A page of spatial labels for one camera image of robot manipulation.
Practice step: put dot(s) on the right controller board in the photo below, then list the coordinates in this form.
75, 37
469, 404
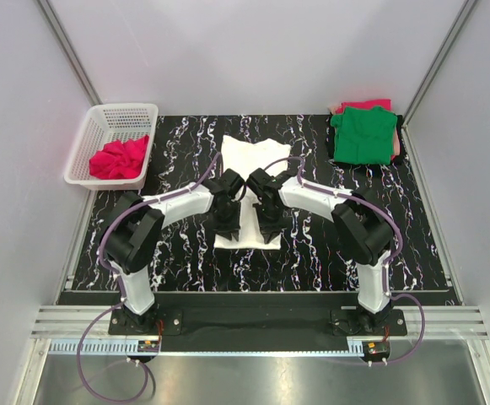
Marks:
381, 349

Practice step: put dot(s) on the controller board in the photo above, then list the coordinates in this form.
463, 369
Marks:
381, 349
148, 346

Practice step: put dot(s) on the white plastic basket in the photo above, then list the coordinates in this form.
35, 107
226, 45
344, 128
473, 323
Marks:
105, 124

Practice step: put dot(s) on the folded green t-shirt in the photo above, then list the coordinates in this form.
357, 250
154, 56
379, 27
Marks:
364, 137

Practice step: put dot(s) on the folded red t-shirt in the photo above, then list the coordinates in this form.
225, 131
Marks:
363, 105

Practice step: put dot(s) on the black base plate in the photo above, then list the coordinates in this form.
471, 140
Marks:
250, 323

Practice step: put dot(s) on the crumpled pink t-shirt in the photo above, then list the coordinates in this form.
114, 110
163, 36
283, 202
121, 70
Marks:
119, 160

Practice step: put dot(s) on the left controller board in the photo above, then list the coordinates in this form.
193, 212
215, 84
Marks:
148, 346

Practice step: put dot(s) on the folded peach t-shirt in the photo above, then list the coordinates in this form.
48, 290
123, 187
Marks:
396, 143

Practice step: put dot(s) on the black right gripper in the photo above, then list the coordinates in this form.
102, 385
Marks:
271, 224

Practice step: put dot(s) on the aluminium rail frame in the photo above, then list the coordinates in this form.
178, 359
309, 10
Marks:
257, 354

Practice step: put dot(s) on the black marble pattern mat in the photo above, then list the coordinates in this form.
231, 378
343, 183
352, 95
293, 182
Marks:
308, 259

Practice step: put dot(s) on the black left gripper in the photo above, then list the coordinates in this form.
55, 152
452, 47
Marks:
226, 224

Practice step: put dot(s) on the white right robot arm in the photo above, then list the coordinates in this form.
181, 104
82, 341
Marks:
366, 233

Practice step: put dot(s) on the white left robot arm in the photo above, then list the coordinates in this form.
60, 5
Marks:
131, 232

